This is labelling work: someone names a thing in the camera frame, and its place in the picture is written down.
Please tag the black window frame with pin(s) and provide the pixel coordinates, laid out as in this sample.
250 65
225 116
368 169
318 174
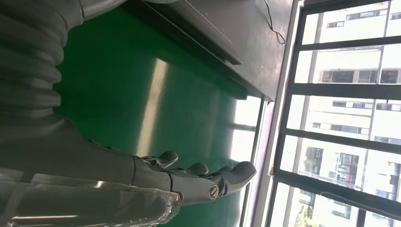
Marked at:
338 91

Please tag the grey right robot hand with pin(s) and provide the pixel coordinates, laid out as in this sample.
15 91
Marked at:
78 156

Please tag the green conveyor belt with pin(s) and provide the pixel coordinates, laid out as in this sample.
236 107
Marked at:
125 94

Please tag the green tree outside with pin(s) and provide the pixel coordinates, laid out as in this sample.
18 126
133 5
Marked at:
305 217

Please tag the white building outside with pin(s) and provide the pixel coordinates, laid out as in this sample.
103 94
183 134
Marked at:
344 119

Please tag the transparent plastic wrist guard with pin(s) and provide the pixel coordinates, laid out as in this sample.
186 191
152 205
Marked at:
94 203

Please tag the aluminium conveyor frame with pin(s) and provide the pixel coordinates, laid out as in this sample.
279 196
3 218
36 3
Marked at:
260 175

